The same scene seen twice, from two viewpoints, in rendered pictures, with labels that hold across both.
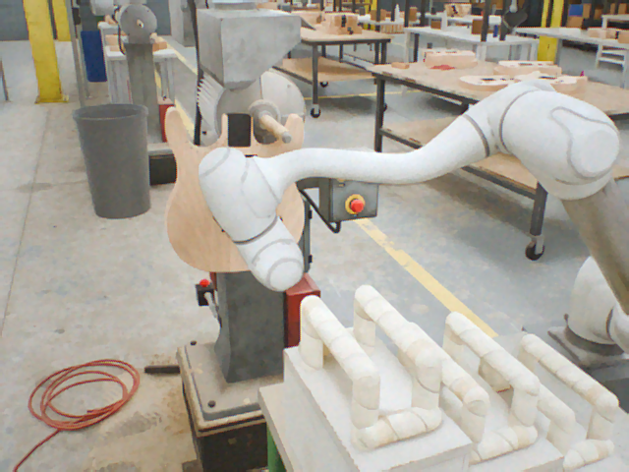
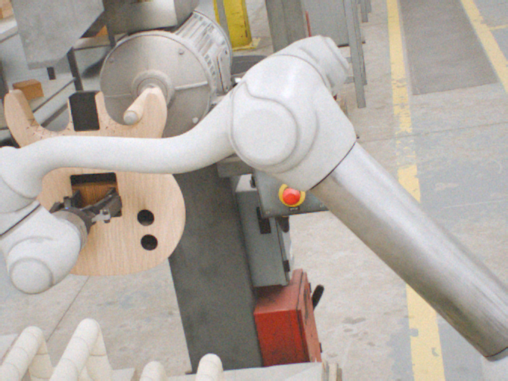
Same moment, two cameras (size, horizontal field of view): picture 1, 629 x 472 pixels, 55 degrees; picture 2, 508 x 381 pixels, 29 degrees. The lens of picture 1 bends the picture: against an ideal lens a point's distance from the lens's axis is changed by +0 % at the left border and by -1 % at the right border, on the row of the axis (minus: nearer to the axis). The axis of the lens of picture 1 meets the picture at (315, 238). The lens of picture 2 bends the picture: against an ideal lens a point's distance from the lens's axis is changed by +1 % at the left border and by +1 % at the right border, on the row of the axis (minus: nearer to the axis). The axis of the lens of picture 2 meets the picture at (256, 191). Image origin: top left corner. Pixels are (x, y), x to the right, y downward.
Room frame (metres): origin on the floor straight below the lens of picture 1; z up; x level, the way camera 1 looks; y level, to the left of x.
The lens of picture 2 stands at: (-0.16, -1.08, 1.70)
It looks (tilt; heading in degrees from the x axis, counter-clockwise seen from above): 19 degrees down; 29
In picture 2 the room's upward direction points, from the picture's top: 11 degrees counter-clockwise
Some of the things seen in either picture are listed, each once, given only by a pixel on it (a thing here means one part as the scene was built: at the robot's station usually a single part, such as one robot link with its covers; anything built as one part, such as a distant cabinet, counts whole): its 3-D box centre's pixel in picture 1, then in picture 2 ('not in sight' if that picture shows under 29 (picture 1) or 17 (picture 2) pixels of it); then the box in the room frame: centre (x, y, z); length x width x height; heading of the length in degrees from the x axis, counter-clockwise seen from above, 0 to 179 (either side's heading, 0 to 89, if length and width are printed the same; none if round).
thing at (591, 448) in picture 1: (581, 453); not in sight; (0.69, -0.40, 0.96); 0.11 x 0.03 x 0.03; 113
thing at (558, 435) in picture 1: (557, 442); not in sight; (0.69, -0.35, 0.99); 0.03 x 0.03 x 0.09
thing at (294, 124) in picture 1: (288, 133); (147, 110); (1.48, 0.07, 1.25); 0.07 x 0.04 x 0.09; 109
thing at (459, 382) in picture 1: (440, 363); (13, 367); (0.71, -0.18, 1.12); 0.20 x 0.03 x 0.03; 22
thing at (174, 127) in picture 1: (182, 130); (26, 114); (1.40, 0.31, 1.27); 0.07 x 0.04 x 0.10; 109
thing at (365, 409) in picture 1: (365, 409); not in sight; (0.57, -0.06, 1.15); 0.03 x 0.03 x 0.09
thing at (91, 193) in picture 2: not in sight; (97, 193); (1.42, 0.20, 1.09); 0.10 x 0.03 x 0.05; 109
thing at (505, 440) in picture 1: (500, 441); not in sight; (0.63, -0.25, 1.04); 0.11 x 0.03 x 0.03; 113
